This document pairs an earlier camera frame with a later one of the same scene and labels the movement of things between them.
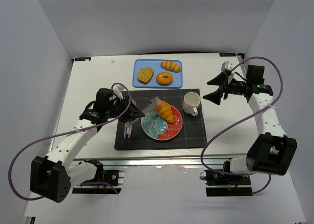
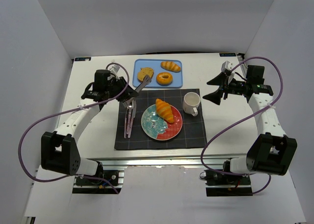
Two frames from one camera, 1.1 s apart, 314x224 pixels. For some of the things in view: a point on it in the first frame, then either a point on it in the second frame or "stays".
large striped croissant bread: [164, 111] stays
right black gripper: [225, 87] stays
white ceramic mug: [191, 101] stays
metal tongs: [128, 126] to [132, 102]
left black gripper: [126, 110] to [126, 92]
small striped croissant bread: [170, 65] stays
